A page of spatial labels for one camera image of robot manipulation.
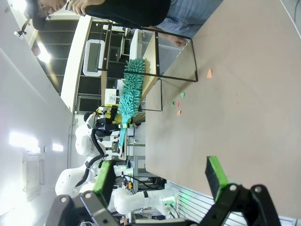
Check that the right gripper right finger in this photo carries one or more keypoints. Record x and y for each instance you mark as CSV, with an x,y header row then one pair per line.
x,y
217,179

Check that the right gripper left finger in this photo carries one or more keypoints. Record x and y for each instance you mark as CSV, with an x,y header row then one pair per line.
x,y
103,179

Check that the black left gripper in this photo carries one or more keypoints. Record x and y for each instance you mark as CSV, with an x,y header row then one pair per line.
x,y
111,127

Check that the teal microfiber duster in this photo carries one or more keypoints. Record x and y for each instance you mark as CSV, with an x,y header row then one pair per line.
x,y
131,94

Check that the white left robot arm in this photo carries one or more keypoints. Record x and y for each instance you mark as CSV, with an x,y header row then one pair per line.
x,y
82,141

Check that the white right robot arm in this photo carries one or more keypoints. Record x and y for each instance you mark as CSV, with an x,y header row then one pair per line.
x,y
141,200

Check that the person's left hand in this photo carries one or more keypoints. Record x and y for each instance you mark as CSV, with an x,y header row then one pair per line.
x,y
181,42

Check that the person's right hand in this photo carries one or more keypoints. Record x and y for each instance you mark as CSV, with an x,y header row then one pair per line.
x,y
81,5

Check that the orange paper scrap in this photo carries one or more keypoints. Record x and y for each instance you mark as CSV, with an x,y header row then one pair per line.
x,y
209,73
179,112

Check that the ceiling air vent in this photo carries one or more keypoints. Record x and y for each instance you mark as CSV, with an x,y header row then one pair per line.
x,y
33,175

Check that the white rounded digital clock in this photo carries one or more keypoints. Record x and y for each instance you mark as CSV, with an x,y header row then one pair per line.
x,y
92,57

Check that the person in black shirt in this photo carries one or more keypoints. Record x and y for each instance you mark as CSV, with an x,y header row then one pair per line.
x,y
129,9

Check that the two-tier wooden shelf black frame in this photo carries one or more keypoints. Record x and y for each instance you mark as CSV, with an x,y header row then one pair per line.
x,y
151,66

